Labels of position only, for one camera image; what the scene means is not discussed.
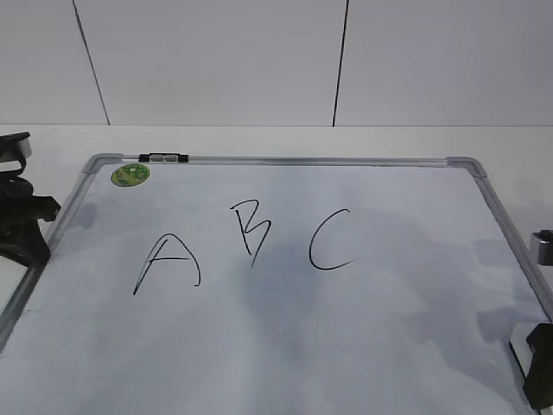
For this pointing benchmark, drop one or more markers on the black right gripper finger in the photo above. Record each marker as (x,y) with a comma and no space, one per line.
(538,382)

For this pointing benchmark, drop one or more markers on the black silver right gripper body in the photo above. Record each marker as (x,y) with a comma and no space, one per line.
(541,247)

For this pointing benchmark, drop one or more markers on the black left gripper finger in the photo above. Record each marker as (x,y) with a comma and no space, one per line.
(21,237)

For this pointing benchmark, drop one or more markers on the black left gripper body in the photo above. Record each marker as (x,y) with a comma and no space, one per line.
(16,191)

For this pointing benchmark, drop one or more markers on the white board eraser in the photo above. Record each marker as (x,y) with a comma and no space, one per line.
(520,346)

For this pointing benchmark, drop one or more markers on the white board with grey frame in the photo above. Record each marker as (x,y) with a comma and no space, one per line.
(241,285)

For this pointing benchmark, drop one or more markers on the round green magnet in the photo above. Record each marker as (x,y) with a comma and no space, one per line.
(130,175)

